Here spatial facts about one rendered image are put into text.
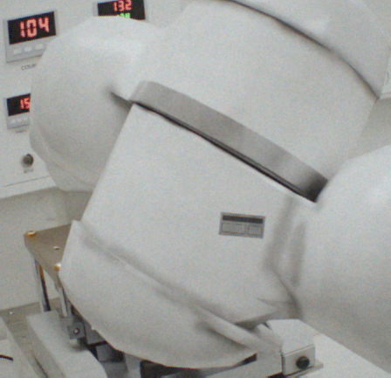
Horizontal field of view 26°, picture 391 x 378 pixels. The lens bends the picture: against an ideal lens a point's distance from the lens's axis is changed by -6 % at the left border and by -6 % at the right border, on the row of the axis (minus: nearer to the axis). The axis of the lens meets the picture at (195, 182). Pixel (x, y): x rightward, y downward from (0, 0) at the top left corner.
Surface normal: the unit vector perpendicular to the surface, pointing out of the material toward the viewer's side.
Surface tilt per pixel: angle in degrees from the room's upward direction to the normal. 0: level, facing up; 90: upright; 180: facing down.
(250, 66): 60
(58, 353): 0
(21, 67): 90
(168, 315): 81
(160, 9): 90
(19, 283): 90
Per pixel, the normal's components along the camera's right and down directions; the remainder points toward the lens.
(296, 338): 0.19, -0.58
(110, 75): -0.02, -0.22
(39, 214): 0.35, 0.22
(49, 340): -0.10, -0.96
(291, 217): -0.60, -0.22
